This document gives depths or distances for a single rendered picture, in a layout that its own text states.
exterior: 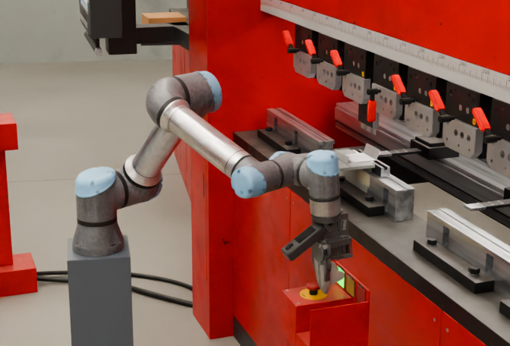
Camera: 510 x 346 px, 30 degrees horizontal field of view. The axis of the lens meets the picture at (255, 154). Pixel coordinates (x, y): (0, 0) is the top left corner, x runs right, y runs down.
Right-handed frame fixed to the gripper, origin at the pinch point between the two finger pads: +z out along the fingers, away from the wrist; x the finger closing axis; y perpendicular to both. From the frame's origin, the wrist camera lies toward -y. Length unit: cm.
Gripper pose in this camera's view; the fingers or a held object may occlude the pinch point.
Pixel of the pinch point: (322, 289)
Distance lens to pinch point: 240.4
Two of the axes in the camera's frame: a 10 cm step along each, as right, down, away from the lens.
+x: -3.3, -2.7, 9.0
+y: 9.4, -1.7, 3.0
